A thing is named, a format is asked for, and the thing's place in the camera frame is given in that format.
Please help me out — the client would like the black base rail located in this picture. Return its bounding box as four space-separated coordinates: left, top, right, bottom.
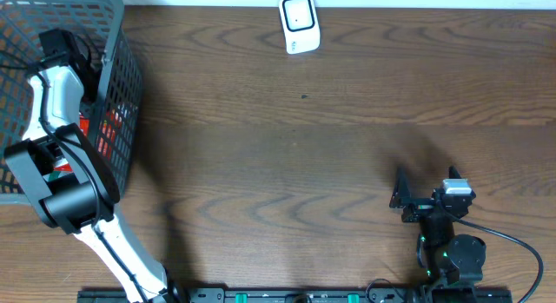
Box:
77 287 514 303

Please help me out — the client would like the grey plastic mesh basket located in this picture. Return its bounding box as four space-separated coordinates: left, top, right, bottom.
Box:
1 0 142 190

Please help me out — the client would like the red snack bag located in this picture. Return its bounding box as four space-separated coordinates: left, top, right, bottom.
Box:
54 115 89 172

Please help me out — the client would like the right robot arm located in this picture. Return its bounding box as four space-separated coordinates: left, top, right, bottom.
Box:
389 167 486 302

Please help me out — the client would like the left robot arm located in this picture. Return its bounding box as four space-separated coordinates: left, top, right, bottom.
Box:
3 29 184 302

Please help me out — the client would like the white barcode scanner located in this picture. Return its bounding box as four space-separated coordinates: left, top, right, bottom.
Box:
278 0 321 55

